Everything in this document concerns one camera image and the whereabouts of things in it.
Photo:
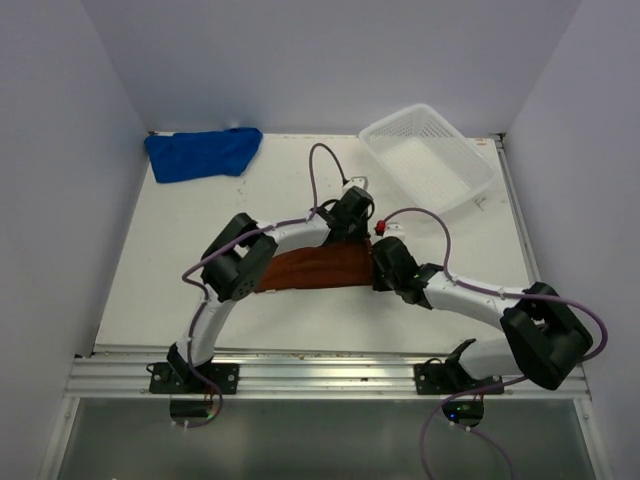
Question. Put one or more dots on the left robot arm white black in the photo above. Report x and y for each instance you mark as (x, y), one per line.
(230, 270)

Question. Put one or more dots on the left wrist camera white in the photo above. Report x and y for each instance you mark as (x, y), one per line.
(361, 182)

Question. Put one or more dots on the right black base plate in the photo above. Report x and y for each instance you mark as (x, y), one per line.
(447, 377)

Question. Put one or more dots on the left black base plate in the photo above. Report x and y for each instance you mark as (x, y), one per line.
(164, 380)

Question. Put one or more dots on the blue towel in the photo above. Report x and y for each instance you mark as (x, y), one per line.
(183, 157)

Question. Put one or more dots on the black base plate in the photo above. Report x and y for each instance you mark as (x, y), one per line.
(447, 377)
(164, 380)

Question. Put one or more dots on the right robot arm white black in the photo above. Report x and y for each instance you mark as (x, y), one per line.
(542, 341)

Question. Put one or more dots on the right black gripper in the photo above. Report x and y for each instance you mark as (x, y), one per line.
(377, 283)

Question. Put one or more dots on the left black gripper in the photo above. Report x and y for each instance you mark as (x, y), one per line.
(362, 232)

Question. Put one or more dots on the aluminium front rail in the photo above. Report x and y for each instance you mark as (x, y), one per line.
(256, 375)

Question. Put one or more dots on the white plastic basket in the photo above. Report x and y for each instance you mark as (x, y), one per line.
(428, 158)

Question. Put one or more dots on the brown orange towel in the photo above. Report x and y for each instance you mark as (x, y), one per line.
(343, 264)

